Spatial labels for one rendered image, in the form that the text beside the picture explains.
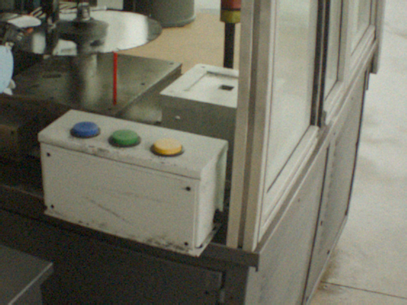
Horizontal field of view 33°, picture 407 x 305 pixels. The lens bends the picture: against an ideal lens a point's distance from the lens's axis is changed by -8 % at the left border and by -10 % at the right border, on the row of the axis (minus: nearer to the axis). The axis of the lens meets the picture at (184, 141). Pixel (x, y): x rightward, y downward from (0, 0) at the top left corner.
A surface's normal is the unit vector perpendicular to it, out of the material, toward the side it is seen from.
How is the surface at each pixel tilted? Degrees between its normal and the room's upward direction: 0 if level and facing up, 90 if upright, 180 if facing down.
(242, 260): 90
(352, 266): 0
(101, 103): 0
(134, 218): 90
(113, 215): 90
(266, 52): 90
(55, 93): 0
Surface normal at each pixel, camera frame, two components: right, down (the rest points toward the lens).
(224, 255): -0.39, 0.38
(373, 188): 0.04, -0.90
